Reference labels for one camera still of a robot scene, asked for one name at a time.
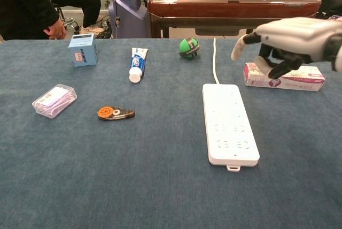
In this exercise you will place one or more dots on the green ball with black band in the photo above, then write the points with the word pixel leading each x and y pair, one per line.
pixel 187 47

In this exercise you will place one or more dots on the black backpack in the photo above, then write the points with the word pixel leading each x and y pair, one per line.
pixel 328 7

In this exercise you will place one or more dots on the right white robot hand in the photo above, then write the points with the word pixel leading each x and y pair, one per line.
pixel 294 33

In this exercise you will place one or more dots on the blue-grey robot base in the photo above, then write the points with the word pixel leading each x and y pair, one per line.
pixel 128 20

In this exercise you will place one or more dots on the orange correction tape dispenser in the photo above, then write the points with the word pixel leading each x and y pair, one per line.
pixel 107 112

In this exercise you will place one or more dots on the chrome stool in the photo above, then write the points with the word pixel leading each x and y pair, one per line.
pixel 68 21

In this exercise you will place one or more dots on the light blue small carton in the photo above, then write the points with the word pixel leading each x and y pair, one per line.
pixel 82 52

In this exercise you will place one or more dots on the brown mahjong table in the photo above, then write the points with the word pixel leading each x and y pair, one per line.
pixel 213 9

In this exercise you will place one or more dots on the blue tablecloth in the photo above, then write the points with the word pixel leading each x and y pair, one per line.
pixel 133 186

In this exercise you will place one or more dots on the blue white toothpaste tube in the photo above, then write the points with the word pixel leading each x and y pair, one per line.
pixel 137 63

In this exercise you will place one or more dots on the clear plastic floss box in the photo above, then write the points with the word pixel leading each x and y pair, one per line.
pixel 53 100

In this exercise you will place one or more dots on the floral toothpaste carton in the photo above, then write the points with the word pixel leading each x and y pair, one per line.
pixel 302 80

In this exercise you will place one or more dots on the white power strip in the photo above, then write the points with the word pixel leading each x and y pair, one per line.
pixel 229 122

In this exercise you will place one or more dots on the standing person in black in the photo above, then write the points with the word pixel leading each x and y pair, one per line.
pixel 21 4

